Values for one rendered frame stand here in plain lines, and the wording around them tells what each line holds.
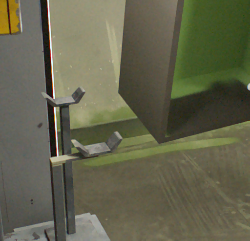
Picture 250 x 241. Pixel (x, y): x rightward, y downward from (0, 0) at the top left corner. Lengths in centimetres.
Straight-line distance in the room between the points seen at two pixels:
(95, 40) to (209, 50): 73
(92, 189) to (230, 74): 79
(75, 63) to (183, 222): 101
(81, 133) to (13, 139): 156
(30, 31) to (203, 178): 163
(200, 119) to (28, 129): 106
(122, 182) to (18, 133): 137
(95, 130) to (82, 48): 42
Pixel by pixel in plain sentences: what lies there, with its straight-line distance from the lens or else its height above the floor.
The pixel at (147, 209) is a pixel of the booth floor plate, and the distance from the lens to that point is 278.
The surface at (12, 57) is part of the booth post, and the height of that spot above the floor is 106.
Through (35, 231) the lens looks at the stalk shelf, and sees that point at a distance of 140.
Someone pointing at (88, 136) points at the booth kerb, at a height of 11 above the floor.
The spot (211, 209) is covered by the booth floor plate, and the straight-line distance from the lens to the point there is 280.
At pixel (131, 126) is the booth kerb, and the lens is 327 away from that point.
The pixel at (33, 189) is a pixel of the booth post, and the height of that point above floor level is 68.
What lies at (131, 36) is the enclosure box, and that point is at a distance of 244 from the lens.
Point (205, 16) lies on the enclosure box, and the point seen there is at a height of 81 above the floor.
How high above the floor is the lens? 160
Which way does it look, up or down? 26 degrees down
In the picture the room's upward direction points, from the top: 1 degrees counter-clockwise
